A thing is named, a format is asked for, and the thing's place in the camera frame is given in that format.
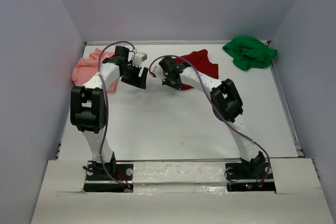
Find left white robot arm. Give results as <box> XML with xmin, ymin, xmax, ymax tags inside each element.
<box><xmin>70</xmin><ymin>46</ymin><xmax>148</xmax><ymax>181</ymax></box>

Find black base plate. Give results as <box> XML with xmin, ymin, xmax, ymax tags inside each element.
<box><xmin>224</xmin><ymin>163</ymin><xmax>276</xmax><ymax>193</ymax></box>
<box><xmin>82</xmin><ymin>161</ymin><xmax>134</xmax><ymax>193</ymax></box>

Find pink folded t shirt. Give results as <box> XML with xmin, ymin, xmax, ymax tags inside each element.
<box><xmin>71</xmin><ymin>48</ymin><xmax>119</xmax><ymax>93</ymax></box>

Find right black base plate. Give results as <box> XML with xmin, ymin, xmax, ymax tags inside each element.
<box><xmin>224</xmin><ymin>163</ymin><xmax>276</xmax><ymax>193</ymax></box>

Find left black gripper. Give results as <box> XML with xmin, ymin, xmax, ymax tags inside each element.
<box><xmin>121</xmin><ymin>62</ymin><xmax>148</xmax><ymax>90</ymax></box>

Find green t shirt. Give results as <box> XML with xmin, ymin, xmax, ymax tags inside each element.
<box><xmin>223</xmin><ymin>36</ymin><xmax>278</xmax><ymax>71</ymax></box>

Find red t shirt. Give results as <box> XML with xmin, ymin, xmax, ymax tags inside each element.
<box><xmin>182</xmin><ymin>49</ymin><xmax>219</xmax><ymax>79</ymax></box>

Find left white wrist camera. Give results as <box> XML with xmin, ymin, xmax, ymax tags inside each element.
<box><xmin>131</xmin><ymin>52</ymin><xmax>148</xmax><ymax>68</ymax></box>

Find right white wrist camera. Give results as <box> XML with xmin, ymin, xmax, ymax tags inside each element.
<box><xmin>150</xmin><ymin>66</ymin><xmax>165</xmax><ymax>80</ymax></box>

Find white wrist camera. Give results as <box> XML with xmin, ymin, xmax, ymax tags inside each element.
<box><xmin>131</xmin><ymin>52</ymin><xmax>148</xmax><ymax>68</ymax></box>
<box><xmin>150</xmin><ymin>66</ymin><xmax>165</xmax><ymax>80</ymax></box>

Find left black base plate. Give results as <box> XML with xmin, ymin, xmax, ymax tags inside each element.
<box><xmin>82</xmin><ymin>161</ymin><xmax>134</xmax><ymax>193</ymax></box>

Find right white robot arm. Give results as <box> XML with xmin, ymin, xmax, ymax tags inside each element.
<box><xmin>152</xmin><ymin>56</ymin><xmax>268</xmax><ymax>179</ymax></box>

